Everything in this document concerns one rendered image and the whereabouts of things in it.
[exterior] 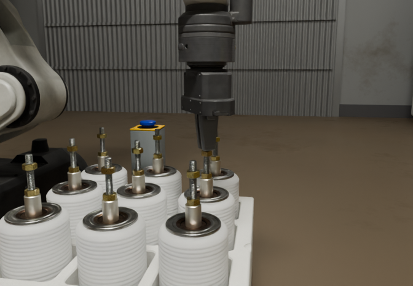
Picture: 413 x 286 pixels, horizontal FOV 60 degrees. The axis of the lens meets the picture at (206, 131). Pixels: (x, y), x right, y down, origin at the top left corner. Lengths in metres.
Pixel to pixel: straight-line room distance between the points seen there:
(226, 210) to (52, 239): 0.26
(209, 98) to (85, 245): 0.26
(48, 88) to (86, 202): 0.36
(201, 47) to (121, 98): 3.41
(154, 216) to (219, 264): 0.17
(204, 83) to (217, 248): 0.23
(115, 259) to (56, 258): 0.10
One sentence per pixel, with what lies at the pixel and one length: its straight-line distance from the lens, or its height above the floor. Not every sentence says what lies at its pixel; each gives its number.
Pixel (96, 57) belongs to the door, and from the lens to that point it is 4.02.
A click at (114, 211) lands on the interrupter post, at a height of 0.27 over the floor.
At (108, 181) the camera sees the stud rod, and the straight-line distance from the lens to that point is 0.51.
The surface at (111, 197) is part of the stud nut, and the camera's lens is 0.51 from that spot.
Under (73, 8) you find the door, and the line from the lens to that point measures 4.17.
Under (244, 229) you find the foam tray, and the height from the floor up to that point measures 0.18.
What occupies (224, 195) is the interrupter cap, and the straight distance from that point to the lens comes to 0.60.
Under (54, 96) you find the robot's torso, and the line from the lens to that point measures 0.93.
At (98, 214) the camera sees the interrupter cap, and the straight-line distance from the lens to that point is 0.55.
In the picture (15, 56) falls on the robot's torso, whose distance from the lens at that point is 0.92.
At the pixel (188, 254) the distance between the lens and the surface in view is 0.47.
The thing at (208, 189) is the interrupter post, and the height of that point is 0.26.
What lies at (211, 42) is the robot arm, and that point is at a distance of 0.53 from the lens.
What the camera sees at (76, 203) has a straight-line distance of 0.64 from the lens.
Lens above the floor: 0.46
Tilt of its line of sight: 10 degrees down
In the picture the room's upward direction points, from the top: straight up
